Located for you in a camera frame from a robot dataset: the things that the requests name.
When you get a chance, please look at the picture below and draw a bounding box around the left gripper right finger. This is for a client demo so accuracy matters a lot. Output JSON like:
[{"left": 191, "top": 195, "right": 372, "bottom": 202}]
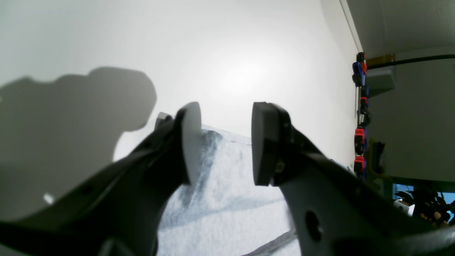
[{"left": 251, "top": 102, "right": 454, "bottom": 256}]

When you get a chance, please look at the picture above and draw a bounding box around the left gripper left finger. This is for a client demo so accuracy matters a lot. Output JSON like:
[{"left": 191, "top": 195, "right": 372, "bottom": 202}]
[{"left": 1, "top": 102, "right": 202, "bottom": 256}]

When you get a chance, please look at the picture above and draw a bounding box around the grey T-shirt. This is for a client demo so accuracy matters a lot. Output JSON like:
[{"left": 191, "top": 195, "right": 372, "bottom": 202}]
[{"left": 156, "top": 114, "right": 301, "bottom": 256}]

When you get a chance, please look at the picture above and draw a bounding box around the lower blue red bar clamp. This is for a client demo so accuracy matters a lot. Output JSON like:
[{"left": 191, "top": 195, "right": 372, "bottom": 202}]
[{"left": 354, "top": 156, "right": 365, "bottom": 180}]

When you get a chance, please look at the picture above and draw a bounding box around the blue red bar clamp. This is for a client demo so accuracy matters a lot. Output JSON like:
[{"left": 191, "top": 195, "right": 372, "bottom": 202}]
[
  {"left": 356, "top": 85, "right": 371, "bottom": 128},
  {"left": 354, "top": 156, "right": 365, "bottom": 180},
  {"left": 352, "top": 52, "right": 368, "bottom": 87}
]

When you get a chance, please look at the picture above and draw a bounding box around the top blue red bar clamp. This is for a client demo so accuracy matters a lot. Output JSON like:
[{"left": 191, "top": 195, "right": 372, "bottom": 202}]
[{"left": 352, "top": 52, "right": 368, "bottom": 87}]

